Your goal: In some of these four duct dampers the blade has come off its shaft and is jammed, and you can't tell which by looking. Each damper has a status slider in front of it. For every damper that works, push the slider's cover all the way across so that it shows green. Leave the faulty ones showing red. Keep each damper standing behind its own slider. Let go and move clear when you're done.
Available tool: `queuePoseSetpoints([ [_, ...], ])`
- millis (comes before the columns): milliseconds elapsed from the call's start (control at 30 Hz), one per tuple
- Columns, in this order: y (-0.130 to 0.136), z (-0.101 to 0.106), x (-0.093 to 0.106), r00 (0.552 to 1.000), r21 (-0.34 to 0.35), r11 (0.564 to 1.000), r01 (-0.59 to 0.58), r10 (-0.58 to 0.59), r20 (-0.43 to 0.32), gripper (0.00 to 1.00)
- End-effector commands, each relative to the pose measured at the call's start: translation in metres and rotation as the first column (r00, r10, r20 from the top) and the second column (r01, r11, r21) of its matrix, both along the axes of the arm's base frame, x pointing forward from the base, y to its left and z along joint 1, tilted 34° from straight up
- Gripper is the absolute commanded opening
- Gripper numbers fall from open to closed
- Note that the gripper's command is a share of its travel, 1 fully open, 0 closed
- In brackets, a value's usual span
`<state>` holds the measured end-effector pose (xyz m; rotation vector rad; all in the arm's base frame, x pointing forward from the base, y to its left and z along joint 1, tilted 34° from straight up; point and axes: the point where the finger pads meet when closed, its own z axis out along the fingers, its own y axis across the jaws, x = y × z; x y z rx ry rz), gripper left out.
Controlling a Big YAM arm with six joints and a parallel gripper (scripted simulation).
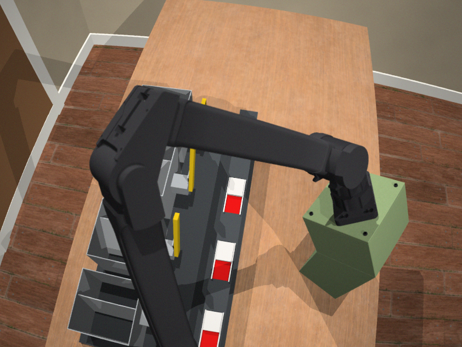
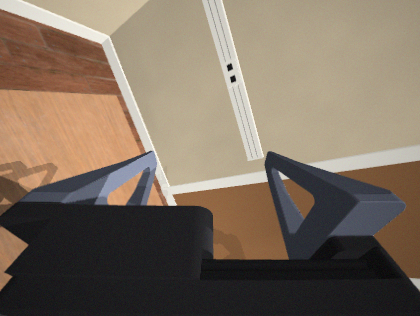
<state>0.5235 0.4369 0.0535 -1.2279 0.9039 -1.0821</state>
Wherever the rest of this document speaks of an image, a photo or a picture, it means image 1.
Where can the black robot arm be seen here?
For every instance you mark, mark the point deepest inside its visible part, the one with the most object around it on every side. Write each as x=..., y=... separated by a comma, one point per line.
x=127, y=161

